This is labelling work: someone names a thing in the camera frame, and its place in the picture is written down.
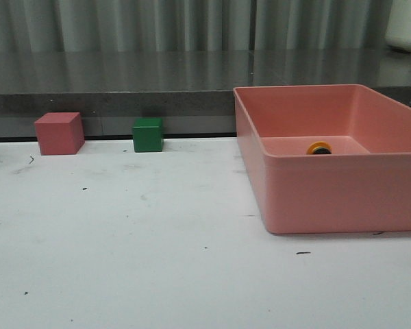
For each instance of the yellow mushroom push button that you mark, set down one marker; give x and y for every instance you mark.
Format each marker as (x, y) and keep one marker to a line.
(319, 148)

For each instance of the green cube block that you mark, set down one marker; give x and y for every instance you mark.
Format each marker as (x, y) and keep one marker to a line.
(148, 135)

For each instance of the grey stone counter ledge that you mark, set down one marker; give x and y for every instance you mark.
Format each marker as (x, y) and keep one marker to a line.
(192, 91)

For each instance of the pink cube block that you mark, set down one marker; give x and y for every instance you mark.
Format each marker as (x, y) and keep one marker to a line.
(59, 133)

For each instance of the pink plastic bin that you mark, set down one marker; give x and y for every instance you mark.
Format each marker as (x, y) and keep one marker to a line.
(364, 185)

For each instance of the white appliance in background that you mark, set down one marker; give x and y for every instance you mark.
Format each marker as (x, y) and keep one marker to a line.
(398, 31)

